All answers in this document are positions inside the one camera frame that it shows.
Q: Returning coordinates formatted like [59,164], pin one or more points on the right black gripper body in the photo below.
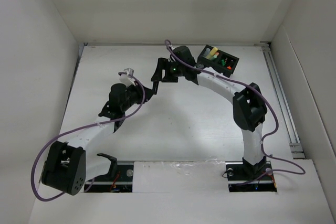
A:
[172,70]

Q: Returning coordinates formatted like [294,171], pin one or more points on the blue pastel highlighter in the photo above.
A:
[207,51]

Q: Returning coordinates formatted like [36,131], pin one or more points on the yellow pastel highlighter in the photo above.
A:
[212,52]

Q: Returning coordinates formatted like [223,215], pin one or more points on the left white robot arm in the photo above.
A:
[67,168]

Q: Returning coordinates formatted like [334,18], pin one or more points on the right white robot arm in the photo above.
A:
[249,109]

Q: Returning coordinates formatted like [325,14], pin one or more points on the black two-compartment organizer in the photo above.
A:
[219,61]

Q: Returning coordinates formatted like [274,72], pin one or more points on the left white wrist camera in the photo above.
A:
[126,77]

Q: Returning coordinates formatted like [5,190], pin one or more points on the aluminium side rail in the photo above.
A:
[294,140]

